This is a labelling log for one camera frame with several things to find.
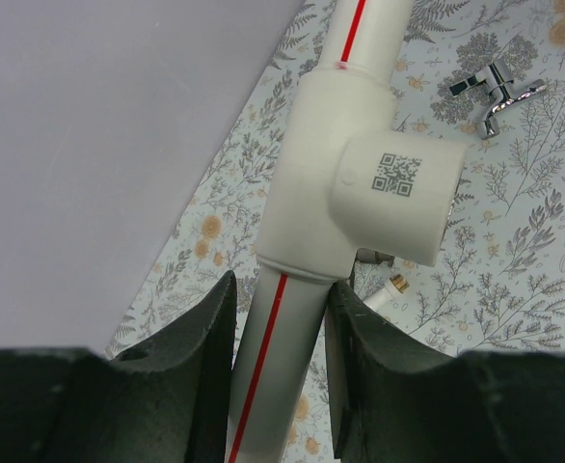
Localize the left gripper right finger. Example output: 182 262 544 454
325 282 565 462

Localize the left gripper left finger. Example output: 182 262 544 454
0 272 237 462

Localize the white pipe frame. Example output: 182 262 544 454
225 1 468 462

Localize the white plastic faucet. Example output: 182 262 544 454
363 274 410 313

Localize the dark short faucet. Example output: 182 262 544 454
348 248 394 287

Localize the floral table mat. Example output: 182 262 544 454
106 1 565 357

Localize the chrome faucet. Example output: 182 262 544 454
449 58 549 140

